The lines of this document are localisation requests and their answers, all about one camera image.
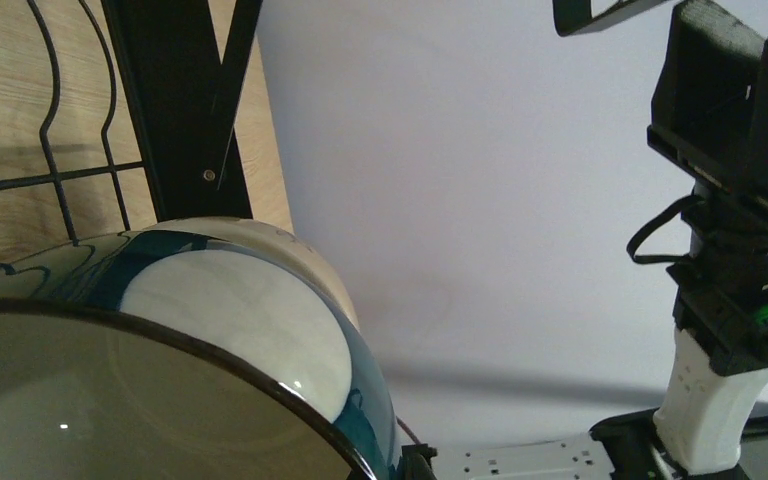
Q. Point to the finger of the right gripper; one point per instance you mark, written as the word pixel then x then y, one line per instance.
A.
pixel 577 17

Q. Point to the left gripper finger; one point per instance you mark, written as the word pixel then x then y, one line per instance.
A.
pixel 417 462

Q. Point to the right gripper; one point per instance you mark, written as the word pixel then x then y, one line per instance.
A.
pixel 709 117

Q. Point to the white ceramic bowl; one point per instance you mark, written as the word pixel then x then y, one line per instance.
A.
pixel 276 244

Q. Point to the small blue rimmed bowl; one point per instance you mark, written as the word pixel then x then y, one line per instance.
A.
pixel 172 355

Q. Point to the black wire dish rack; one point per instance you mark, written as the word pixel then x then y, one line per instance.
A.
pixel 115 115

